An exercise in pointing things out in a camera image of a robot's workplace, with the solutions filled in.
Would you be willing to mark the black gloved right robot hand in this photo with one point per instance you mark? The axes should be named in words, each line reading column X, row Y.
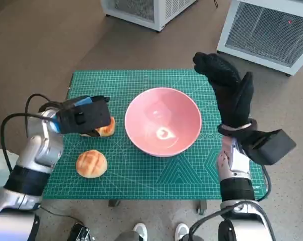
column 231, row 95

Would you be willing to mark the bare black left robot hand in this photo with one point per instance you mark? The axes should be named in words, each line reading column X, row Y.
column 86, row 100

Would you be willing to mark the long braided toy bread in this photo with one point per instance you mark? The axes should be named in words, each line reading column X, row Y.
column 107, row 130

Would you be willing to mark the round toy bread bun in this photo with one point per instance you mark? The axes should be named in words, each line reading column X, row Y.
column 91, row 163

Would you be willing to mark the pink bowl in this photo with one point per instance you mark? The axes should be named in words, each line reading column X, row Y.
column 161, row 118

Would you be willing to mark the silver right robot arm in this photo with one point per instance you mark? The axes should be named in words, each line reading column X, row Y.
column 236, row 175

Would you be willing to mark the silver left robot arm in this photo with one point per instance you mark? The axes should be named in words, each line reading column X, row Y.
column 38, row 148

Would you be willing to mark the white mesh cabinet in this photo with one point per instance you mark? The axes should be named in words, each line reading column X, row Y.
column 146, row 12
column 267, row 32

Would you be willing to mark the green cutting mat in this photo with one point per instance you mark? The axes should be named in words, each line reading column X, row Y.
column 141, row 180

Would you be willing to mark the black table foot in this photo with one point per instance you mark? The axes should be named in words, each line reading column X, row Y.
column 202, row 207
column 114, row 202

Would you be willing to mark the black device on floor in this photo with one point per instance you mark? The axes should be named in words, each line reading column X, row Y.
column 80, row 232

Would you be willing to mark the white shoe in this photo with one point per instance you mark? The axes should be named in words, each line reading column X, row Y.
column 140, row 231
column 182, row 231

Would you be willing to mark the grey leg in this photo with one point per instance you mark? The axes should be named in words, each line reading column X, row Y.
column 127, row 236

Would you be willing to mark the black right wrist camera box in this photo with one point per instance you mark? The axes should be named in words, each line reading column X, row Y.
column 272, row 146

